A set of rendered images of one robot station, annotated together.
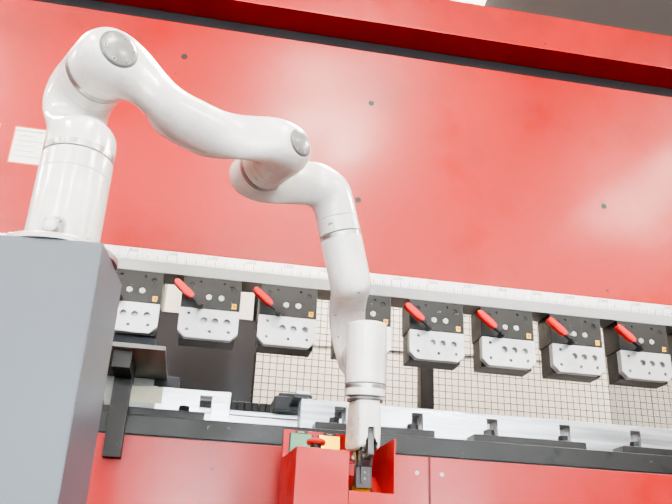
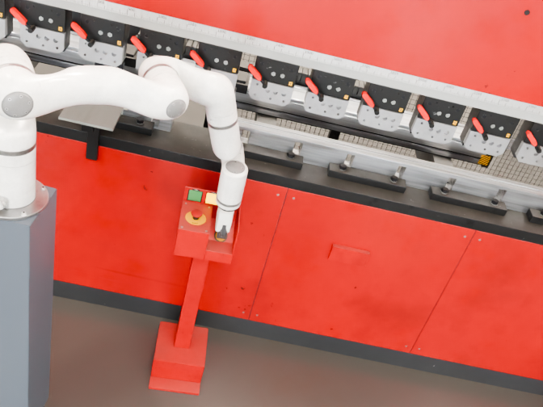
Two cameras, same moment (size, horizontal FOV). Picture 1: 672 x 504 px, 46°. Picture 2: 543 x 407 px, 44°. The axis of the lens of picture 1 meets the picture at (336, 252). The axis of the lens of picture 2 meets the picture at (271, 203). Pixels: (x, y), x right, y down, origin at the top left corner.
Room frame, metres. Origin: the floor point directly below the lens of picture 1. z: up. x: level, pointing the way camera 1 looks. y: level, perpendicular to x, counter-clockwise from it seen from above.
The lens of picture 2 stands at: (-0.14, -0.31, 2.26)
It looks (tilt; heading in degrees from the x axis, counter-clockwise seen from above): 37 degrees down; 3
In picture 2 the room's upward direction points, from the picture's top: 16 degrees clockwise
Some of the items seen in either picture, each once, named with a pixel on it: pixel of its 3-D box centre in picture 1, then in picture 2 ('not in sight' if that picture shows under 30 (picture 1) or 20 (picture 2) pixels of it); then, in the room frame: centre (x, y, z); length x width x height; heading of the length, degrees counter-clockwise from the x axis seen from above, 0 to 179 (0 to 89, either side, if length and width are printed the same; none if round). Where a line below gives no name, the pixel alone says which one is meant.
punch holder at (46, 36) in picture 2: not in sight; (46, 23); (1.87, 0.72, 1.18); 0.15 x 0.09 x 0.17; 99
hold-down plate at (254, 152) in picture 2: (373, 433); (263, 154); (1.95, -0.11, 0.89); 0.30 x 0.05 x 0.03; 99
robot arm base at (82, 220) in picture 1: (67, 210); (11, 171); (1.18, 0.45, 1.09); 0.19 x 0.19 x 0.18
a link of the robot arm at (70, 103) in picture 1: (82, 111); (9, 96); (1.21, 0.47, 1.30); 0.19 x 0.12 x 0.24; 38
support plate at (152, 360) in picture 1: (126, 360); (96, 104); (1.76, 0.47, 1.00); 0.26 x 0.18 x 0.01; 9
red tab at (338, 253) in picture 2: not in sight; (348, 255); (1.91, -0.54, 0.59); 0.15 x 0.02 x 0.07; 99
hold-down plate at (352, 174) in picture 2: (526, 445); (366, 178); (2.01, -0.51, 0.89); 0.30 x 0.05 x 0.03; 99
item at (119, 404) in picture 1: (118, 405); (91, 137); (1.72, 0.46, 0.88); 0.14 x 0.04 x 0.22; 9
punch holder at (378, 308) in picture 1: (360, 327); (274, 77); (2.00, -0.07, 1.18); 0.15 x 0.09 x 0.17; 99
